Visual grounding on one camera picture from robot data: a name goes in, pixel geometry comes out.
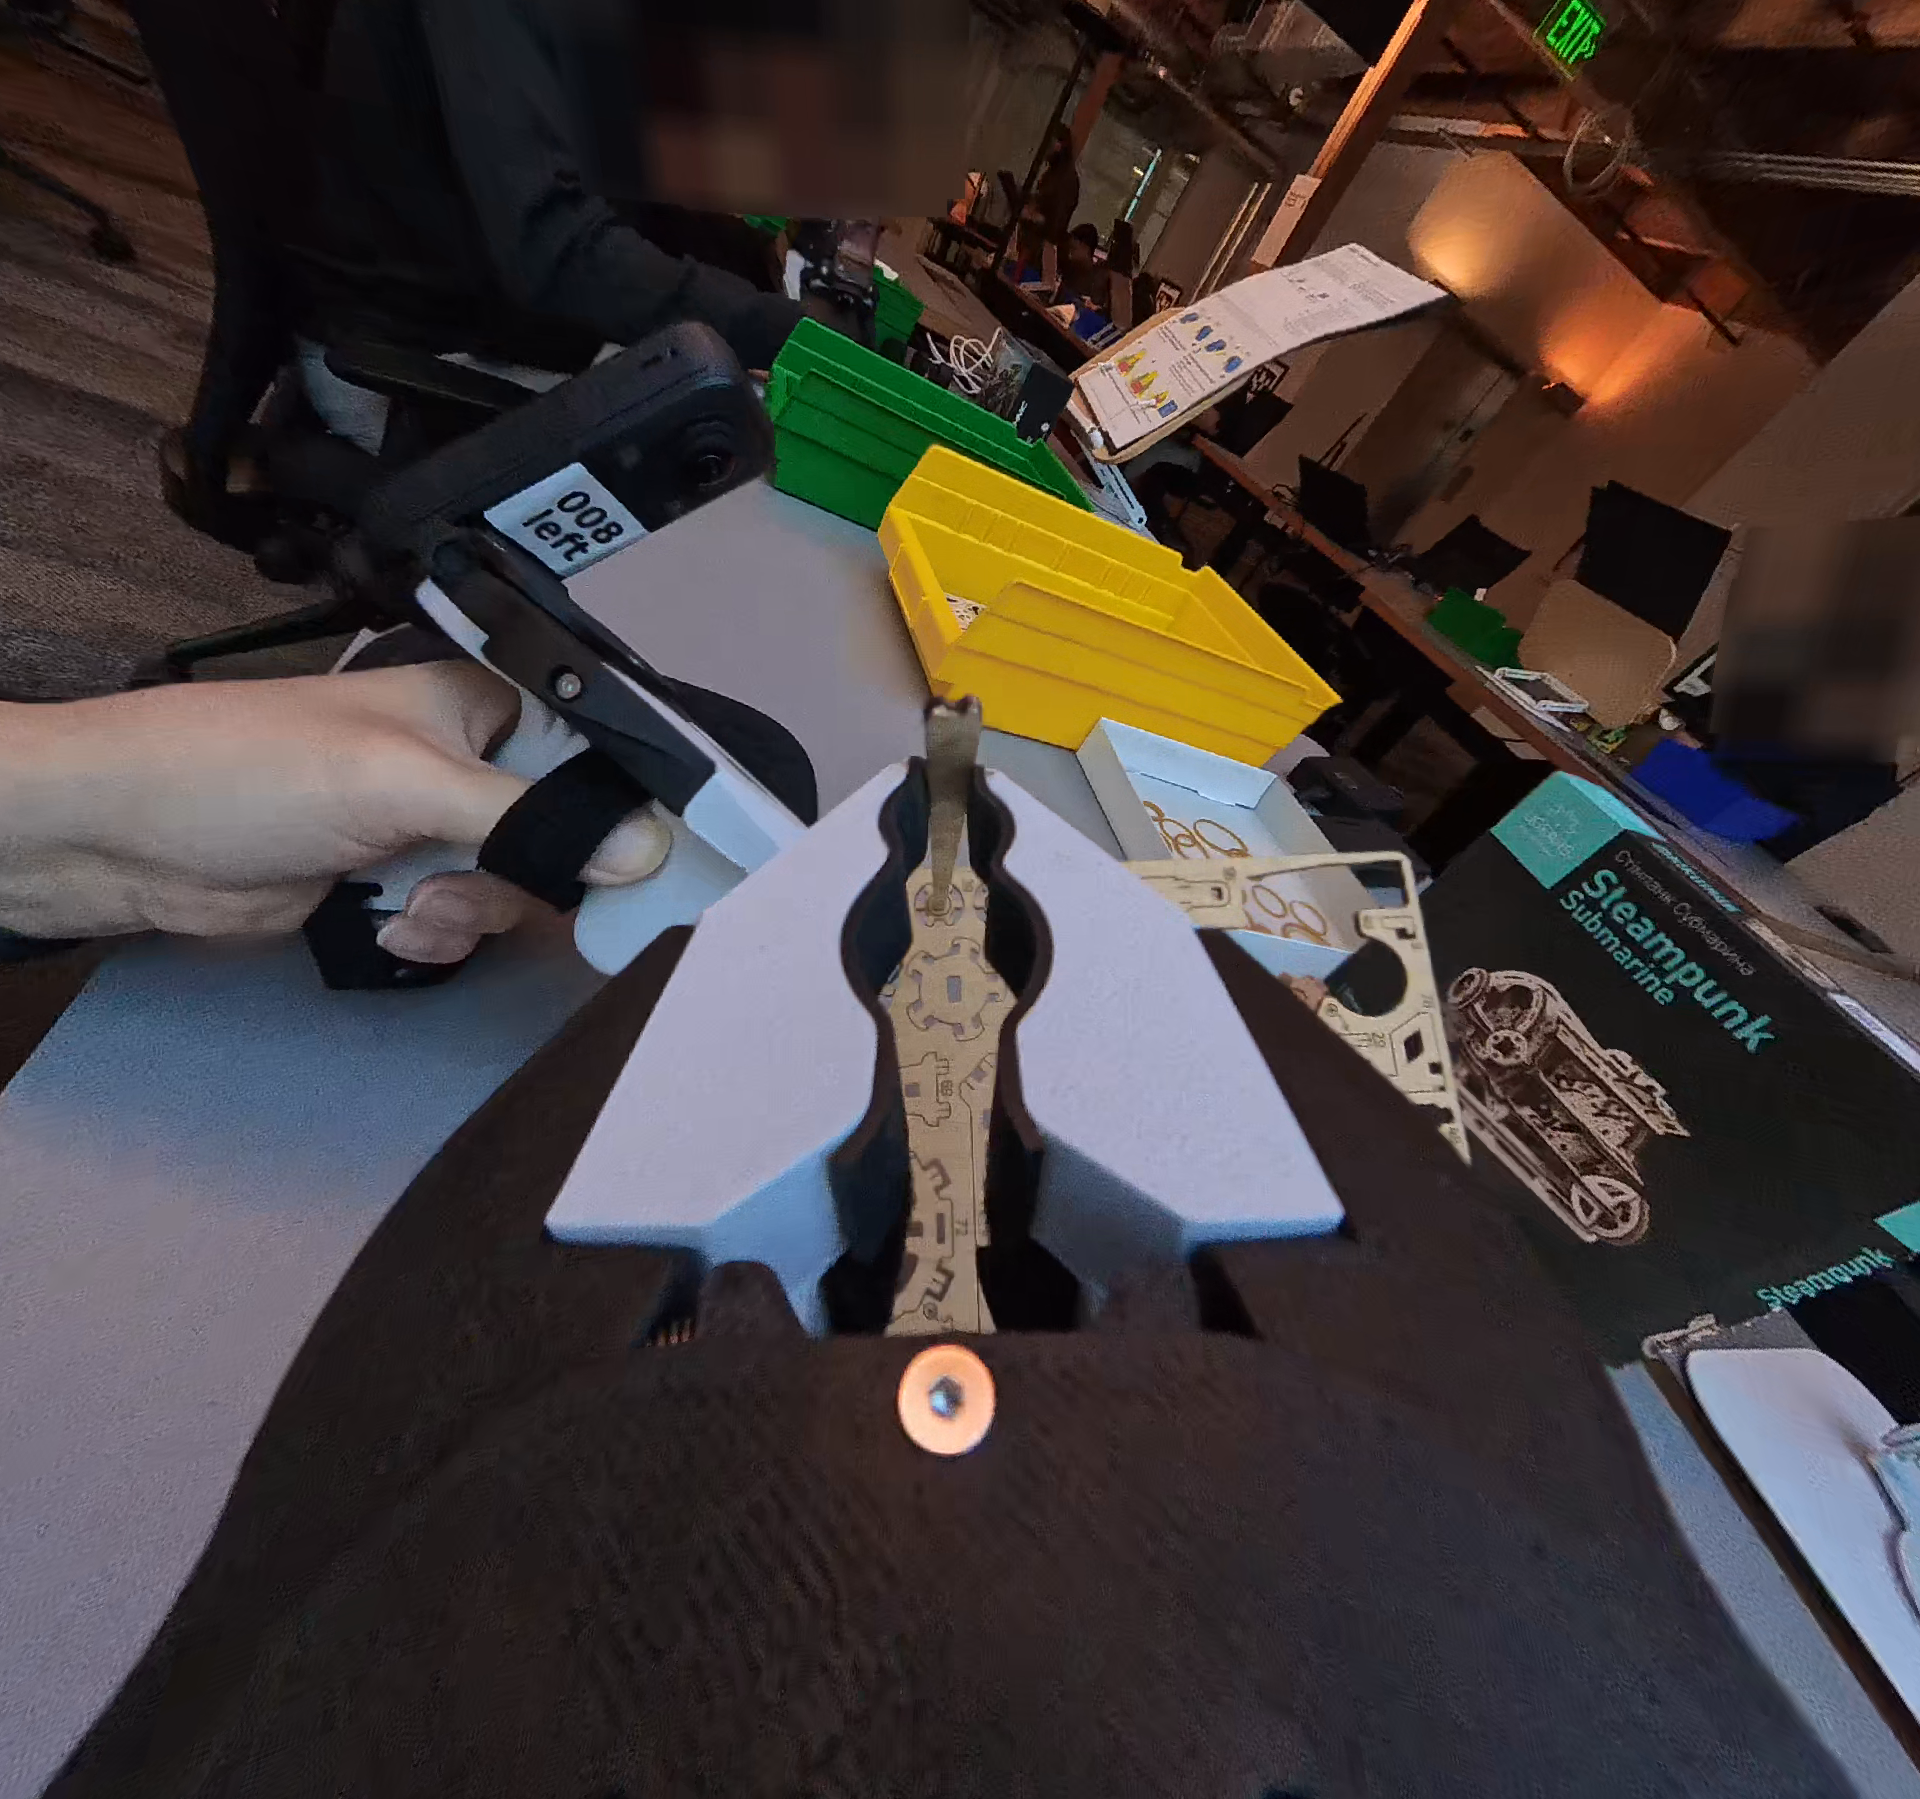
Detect illustrated instruction sheet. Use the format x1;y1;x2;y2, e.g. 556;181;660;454
1072;243;1454;458

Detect wooden post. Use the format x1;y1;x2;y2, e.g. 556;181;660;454
1311;0;1480;226

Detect plywood puzzle parts sheet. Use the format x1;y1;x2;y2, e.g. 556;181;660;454
877;851;1476;1341

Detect person's left hand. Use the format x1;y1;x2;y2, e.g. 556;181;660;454
0;659;677;968

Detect thin wooden stick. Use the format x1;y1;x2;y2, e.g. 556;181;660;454
924;696;988;918

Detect small green bin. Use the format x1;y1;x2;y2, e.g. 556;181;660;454
1426;591;1523;670

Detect blue bin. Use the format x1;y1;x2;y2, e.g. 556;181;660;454
1627;742;1793;841

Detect person's dark trousers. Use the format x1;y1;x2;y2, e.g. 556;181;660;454
0;941;110;1092

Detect instruction poster on stand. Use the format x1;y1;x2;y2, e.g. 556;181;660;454
1680;1342;1920;1689

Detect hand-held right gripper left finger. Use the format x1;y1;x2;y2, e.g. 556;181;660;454
544;761;934;1335

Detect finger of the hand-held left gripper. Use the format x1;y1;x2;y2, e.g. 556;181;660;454
661;742;825;879

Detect black office chair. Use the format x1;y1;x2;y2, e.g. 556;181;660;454
151;0;603;683

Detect white cables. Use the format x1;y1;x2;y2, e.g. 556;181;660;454
924;328;1023;398

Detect black puzzle box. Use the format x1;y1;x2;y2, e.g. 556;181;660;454
1418;770;1920;1369

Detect document stand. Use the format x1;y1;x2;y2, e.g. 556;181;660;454
1077;411;1153;529

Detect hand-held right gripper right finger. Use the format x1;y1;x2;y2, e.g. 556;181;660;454
966;761;1350;1333

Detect grey desk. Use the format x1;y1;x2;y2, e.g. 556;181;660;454
0;481;1920;1799

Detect white cardboard tray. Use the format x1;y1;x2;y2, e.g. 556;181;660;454
1077;719;1359;983

